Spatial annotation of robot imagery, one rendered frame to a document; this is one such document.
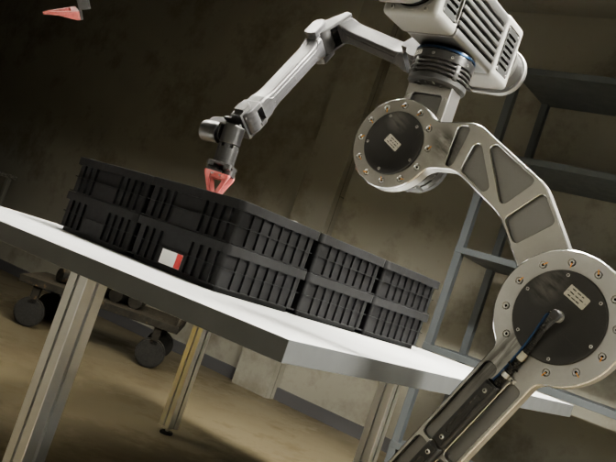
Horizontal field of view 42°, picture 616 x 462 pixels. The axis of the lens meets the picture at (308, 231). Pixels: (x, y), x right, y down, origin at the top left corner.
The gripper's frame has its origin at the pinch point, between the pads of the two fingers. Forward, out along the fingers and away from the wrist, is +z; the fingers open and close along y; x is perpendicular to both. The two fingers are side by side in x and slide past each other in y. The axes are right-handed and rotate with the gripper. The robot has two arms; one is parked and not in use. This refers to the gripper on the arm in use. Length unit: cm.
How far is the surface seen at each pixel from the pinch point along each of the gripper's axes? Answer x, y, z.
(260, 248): 17.5, 9.7, 9.2
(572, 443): 174, -220, 55
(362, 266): 43.0, -20.7, 5.1
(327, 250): 32.7, -8.5, 4.1
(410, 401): 86, -203, 58
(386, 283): 51, -31, 8
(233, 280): 14.0, 14.7, 18.6
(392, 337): 58, -39, 23
